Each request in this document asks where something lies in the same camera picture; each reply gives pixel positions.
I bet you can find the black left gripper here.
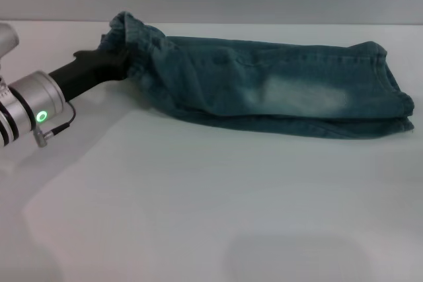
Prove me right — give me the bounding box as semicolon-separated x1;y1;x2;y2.
48;46;134;102

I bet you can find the blue denim shorts cartoon print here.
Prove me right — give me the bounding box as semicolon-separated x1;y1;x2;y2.
98;10;416;141

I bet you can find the black cable silver plug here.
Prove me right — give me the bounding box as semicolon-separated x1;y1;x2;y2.
32;102;77;148

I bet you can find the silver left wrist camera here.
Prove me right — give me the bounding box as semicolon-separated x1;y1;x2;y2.
0;22;21;60

